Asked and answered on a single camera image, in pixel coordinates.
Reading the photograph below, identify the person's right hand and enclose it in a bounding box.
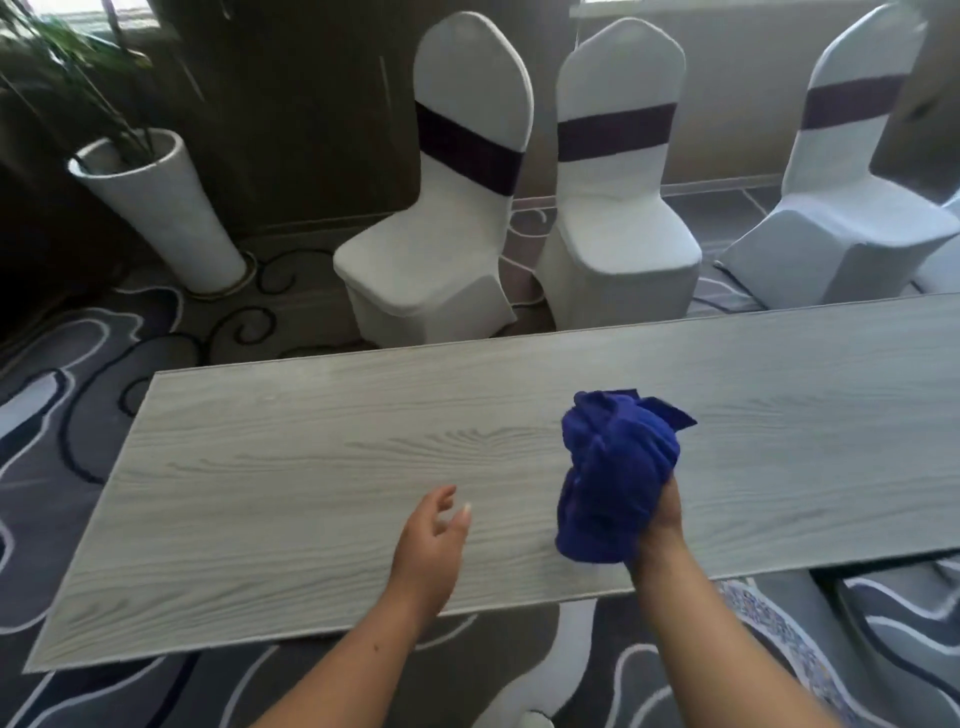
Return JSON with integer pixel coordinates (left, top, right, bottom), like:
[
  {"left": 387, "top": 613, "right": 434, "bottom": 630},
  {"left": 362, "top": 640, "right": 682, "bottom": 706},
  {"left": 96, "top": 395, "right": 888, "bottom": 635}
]
[{"left": 626, "top": 472, "right": 685, "bottom": 583}]

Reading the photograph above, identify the person's left hand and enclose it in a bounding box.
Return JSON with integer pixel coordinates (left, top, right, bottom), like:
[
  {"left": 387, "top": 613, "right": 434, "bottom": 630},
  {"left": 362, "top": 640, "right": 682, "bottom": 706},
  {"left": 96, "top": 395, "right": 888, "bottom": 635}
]
[{"left": 386, "top": 483, "right": 474, "bottom": 624}]

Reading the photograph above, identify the blue microfibre cloth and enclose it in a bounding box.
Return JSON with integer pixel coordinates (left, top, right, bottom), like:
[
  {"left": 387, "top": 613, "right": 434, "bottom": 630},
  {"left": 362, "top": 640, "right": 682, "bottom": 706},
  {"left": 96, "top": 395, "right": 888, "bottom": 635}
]
[{"left": 554, "top": 388, "right": 699, "bottom": 565}]

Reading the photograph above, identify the person's right forearm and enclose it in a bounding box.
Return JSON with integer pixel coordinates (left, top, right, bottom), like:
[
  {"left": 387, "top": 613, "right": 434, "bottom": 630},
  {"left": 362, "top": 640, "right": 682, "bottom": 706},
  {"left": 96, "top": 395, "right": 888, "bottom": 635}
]
[{"left": 629, "top": 543, "right": 841, "bottom": 728}]

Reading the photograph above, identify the person's left forearm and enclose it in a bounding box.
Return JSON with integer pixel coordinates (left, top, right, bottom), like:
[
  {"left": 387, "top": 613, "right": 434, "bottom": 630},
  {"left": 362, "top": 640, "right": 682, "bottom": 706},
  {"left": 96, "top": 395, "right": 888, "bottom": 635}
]
[{"left": 251, "top": 592, "right": 444, "bottom": 728}]

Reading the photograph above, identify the grey wooden table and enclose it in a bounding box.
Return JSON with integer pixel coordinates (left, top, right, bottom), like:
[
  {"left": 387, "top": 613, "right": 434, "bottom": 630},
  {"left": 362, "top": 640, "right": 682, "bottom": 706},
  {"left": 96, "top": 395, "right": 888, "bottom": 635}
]
[{"left": 22, "top": 292, "right": 960, "bottom": 674}]

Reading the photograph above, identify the white covered chair purple sash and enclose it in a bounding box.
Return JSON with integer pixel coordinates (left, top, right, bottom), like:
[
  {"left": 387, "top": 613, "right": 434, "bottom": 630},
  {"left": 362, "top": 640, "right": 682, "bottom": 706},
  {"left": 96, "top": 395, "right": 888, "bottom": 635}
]
[
  {"left": 332, "top": 11, "right": 535, "bottom": 350},
  {"left": 716, "top": 3, "right": 960, "bottom": 310},
  {"left": 911, "top": 187, "right": 960, "bottom": 298},
  {"left": 533, "top": 16, "right": 704, "bottom": 331}
]

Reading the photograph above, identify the tall white planter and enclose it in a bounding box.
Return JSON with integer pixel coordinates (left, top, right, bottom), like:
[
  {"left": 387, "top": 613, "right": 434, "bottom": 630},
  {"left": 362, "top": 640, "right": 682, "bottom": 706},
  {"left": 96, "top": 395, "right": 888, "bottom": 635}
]
[{"left": 67, "top": 127, "right": 253, "bottom": 298}]

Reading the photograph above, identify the thin stemmed green plant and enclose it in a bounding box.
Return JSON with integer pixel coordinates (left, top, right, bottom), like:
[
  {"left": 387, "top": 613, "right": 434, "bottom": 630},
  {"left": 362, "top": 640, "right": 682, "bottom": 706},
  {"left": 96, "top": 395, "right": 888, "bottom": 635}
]
[{"left": 0, "top": 0, "right": 159, "bottom": 170}]

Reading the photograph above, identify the window with grey frame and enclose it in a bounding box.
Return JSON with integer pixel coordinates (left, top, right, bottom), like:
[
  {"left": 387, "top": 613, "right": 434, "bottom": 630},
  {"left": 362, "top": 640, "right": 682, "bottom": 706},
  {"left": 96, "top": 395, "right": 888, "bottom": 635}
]
[{"left": 569, "top": 0, "right": 894, "bottom": 18}]

